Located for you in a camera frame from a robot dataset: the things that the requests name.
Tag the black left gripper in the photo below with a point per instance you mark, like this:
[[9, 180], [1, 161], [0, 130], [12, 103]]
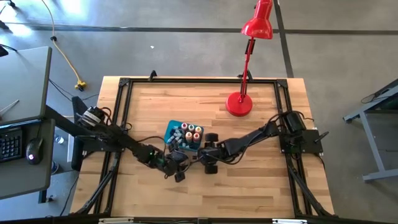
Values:
[[174, 163]]

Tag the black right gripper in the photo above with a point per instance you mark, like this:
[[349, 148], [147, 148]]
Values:
[[211, 154]]

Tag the blue plastic bin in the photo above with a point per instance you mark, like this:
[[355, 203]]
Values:
[[192, 147]]

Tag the large red food coloring bottle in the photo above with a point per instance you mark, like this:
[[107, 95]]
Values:
[[196, 137], [184, 126]]

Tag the large yellow food coloring bottle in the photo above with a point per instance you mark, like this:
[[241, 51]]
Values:
[[198, 129], [188, 136]]

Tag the large green food coloring bottle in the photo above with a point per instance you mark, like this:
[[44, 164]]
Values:
[[191, 127]]

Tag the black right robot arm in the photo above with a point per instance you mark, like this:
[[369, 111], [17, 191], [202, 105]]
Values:
[[245, 141]]

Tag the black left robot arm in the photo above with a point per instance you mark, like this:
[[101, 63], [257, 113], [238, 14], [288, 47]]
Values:
[[130, 144]]

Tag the red desk lamp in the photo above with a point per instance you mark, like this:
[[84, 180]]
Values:
[[238, 104]]

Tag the black metal stand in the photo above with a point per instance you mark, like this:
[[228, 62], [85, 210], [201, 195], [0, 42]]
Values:
[[81, 102]]

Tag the black computer mouse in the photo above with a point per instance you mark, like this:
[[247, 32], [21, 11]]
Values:
[[34, 151]]

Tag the dark grey desk shelf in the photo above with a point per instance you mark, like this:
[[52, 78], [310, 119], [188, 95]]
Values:
[[21, 180]]

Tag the black keyboard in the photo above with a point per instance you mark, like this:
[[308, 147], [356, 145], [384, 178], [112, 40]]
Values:
[[11, 144]]

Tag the grey desk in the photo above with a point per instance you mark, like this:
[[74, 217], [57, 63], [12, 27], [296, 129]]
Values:
[[25, 84]]

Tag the grey metal table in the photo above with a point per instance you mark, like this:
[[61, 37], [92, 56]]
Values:
[[373, 140]]

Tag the silver pen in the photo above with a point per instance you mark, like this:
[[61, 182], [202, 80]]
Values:
[[9, 106]]

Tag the black aluminium table frame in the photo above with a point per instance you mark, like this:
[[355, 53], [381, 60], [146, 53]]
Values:
[[202, 81]]

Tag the silver metal bracket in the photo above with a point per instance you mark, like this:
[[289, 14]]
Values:
[[289, 221], [115, 221]]

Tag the black frame clamp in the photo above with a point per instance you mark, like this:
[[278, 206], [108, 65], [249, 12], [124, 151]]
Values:
[[152, 75]]

